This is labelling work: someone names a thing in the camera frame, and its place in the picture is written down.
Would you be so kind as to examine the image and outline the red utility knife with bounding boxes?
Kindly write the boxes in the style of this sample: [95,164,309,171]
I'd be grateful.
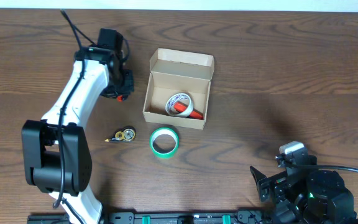
[116,95,128,102]

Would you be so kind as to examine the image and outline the brown cardboard box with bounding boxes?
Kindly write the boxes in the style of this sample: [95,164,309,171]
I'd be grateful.
[142,48,214,129]

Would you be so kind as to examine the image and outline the white tape roll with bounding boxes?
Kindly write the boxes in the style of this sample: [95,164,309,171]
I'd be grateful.
[165,93,194,118]

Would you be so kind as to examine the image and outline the black yellow correction tape dispenser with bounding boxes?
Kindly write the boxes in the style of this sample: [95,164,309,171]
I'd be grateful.
[104,126,136,142]

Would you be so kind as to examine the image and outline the red marker pen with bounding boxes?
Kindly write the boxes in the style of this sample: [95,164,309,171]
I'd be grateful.
[173,102,204,121]

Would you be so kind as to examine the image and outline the green tape roll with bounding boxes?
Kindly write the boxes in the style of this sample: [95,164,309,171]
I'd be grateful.
[149,127,179,159]

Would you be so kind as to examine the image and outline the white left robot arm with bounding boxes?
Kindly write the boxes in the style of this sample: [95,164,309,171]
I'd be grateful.
[21,28,134,223]

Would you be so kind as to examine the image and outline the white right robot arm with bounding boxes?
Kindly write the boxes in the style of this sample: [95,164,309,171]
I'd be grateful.
[250,147,358,224]

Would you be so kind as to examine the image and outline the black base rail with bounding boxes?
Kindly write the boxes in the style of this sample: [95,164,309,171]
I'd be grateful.
[26,210,291,224]

